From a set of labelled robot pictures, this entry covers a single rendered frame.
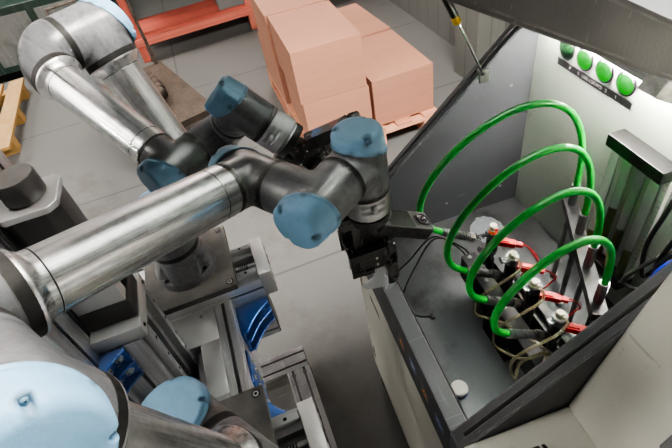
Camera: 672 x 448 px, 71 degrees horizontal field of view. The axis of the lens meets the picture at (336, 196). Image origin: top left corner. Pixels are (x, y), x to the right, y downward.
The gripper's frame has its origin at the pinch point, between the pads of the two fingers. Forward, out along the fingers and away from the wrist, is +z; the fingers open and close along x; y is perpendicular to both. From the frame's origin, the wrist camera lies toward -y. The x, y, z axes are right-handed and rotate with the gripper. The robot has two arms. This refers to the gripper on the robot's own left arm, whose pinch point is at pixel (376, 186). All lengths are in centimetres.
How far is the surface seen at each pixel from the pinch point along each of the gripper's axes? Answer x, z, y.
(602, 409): 31, 46, 0
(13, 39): -422, -220, 228
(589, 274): 8.8, 43.9, -12.6
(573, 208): -8.9, 44.4, -19.1
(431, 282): -20, 41, 21
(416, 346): 7.0, 30.0, 23.7
